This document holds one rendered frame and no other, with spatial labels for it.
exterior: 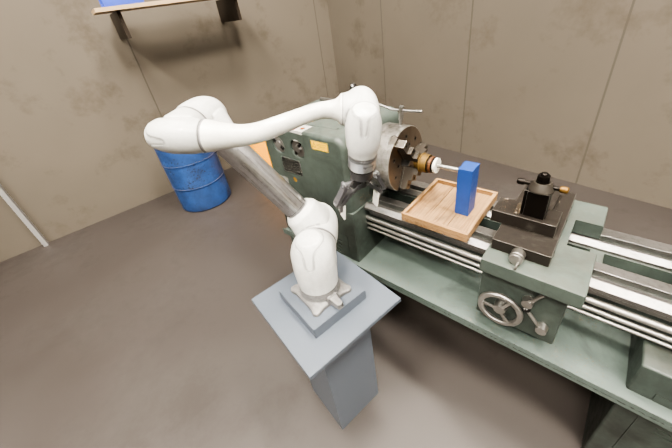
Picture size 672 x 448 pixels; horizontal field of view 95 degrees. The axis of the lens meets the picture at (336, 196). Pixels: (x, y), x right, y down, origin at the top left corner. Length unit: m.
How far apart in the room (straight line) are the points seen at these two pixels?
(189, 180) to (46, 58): 1.64
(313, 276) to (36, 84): 3.51
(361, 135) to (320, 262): 0.46
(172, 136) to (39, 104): 3.19
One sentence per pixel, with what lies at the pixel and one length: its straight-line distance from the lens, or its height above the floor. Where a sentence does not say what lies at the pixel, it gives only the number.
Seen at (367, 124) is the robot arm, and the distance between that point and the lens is 0.85.
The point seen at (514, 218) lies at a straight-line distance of 1.29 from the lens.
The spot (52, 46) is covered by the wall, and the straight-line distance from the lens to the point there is 4.11.
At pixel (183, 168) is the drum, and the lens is 3.51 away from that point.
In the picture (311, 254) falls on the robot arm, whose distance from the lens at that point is 1.07.
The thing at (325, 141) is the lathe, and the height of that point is 1.23.
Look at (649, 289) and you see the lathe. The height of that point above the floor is 0.86.
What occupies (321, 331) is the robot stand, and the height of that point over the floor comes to 0.77.
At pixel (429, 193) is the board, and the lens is 1.61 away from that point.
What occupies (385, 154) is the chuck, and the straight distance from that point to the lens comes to 1.38.
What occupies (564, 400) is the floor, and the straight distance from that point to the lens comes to 2.08.
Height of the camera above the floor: 1.75
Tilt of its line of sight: 32 degrees down
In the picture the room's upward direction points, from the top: 9 degrees counter-clockwise
